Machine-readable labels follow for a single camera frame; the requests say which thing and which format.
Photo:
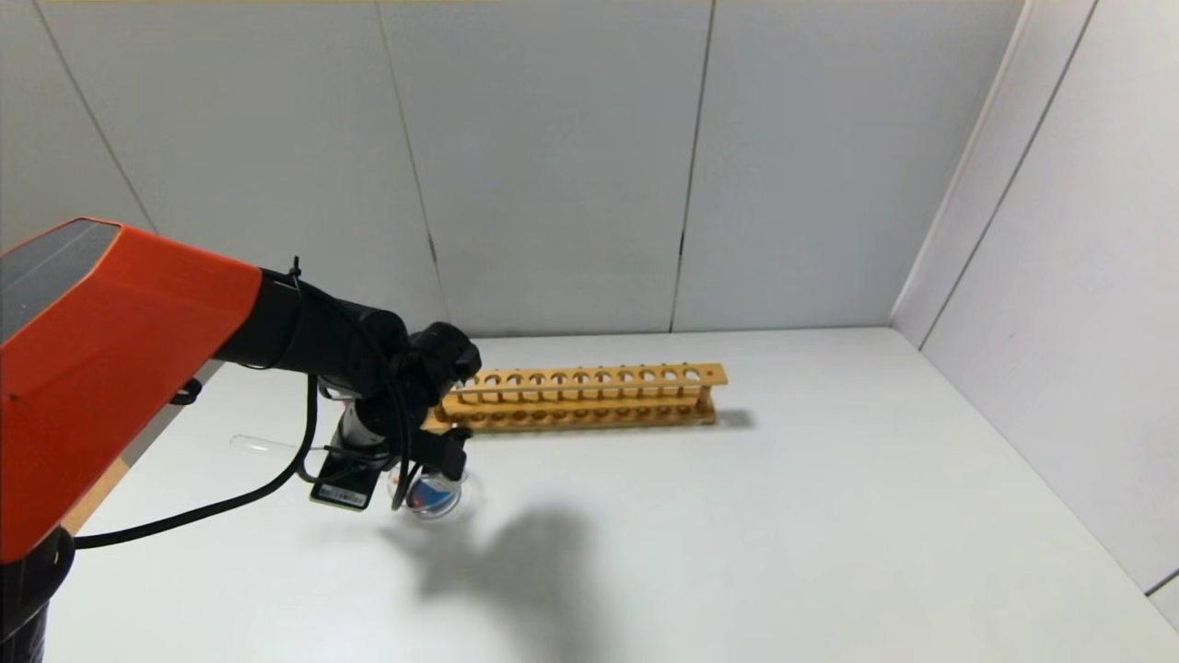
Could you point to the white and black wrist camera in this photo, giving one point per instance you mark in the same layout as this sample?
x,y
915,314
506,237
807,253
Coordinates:
x,y
447,453

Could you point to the clear glass dish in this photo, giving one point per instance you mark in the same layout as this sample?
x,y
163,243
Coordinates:
x,y
433,497

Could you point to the wooden test tube rack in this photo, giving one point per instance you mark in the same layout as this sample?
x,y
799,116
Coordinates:
x,y
589,379

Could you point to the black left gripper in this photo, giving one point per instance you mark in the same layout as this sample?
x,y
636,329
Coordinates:
x,y
344,488

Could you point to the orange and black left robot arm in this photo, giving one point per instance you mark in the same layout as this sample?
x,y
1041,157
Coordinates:
x,y
110,359

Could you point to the test tube with red pigment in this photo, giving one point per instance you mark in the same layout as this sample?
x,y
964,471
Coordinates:
x,y
262,445

